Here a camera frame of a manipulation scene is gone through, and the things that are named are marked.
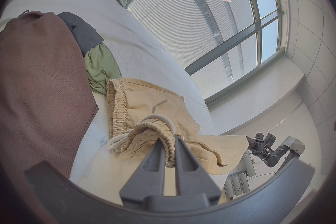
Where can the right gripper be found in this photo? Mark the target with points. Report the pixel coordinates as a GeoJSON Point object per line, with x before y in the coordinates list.
{"type": "Point", "coordinates": [255, 145]}

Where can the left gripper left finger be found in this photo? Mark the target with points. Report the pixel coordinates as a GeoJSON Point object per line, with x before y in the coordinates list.
{"type": "Point", "coordinates": [149, 178]}

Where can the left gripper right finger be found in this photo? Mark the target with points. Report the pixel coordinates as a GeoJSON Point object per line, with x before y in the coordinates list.
{"type": "Point", "coordinates": [191, 178]}

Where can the tan shorts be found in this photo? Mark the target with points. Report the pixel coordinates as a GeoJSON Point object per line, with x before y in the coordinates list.
{"type": "Point", "coordinates": [147, 97]}

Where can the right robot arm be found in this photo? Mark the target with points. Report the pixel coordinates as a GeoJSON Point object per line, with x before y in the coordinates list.
{"type": "Point", "coordinates": [273, 160]}

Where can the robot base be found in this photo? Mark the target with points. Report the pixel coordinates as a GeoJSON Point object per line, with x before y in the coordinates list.
{"type": "Point", "coordinates": [237, 183]}

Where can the bed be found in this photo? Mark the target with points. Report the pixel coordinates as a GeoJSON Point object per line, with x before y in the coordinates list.
{"type": "Point", "coordinates": [131, 34]}

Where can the green garment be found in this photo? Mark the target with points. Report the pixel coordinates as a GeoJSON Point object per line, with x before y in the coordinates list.
{"type": "Point", "coordinates": [99, 70]}

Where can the brown shorts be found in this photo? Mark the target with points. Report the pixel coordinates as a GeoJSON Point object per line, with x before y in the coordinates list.
{"type": "Point", "coordinates": [39, 86]}

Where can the window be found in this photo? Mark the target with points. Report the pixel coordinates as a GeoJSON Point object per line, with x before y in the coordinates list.
{"type": "Point", "coordinates": [183, 20]}

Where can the black garment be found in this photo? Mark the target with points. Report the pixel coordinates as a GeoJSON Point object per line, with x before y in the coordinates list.
{"type": "Point", "coordinates": [81, 31]}

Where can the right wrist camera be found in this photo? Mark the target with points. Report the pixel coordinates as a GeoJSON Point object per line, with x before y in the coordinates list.
{"type": "Point", "coordinates": [259, 136]}

